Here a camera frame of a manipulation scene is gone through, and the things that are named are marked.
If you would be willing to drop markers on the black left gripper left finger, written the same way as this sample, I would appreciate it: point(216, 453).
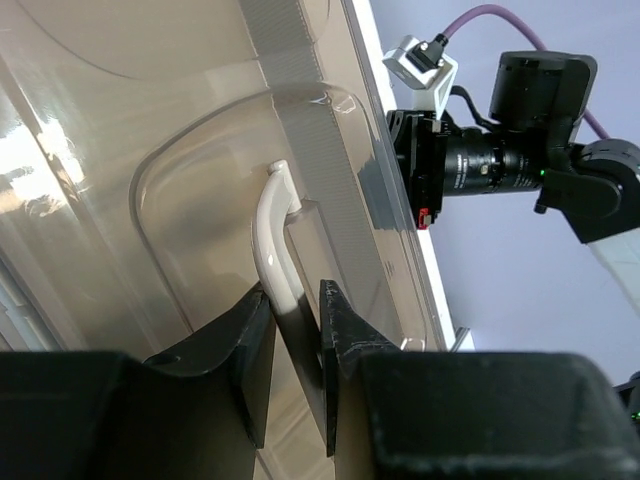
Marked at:
point(197, 410)

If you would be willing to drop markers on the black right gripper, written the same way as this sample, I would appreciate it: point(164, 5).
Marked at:
point(438, 159)

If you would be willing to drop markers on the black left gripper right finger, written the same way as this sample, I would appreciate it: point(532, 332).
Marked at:
point(395, 414)

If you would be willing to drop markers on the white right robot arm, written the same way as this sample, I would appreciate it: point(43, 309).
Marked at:
point(594, 186)

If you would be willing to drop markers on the beige toolbox with clear lid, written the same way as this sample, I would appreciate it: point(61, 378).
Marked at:
point(160, 159)

